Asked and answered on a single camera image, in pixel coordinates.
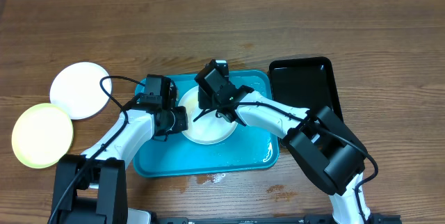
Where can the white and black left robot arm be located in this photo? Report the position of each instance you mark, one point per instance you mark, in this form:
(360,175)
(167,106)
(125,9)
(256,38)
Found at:
(92,187)

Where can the yellow plate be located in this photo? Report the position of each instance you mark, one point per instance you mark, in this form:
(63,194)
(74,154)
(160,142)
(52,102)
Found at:
(42,135)

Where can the black plastic tray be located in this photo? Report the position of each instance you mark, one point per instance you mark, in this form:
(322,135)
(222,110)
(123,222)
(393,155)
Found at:
(305,83)

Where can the teal plastic tray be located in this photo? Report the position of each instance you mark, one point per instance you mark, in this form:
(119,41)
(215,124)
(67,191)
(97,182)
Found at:
(246,149)

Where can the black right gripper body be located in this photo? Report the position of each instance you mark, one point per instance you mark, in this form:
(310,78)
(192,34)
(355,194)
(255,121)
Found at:
(211,104)

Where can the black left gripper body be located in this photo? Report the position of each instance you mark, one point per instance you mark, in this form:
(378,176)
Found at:
(176,122)

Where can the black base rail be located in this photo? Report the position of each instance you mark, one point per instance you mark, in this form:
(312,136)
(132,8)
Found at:
(308,219)

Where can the white plate with sauce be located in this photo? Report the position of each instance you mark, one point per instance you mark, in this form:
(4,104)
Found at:
(208,129)

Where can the pink white plate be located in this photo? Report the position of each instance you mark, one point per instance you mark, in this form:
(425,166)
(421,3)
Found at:
(76,89)

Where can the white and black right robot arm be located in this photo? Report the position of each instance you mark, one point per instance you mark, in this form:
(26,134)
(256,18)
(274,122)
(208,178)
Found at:
(326,150)

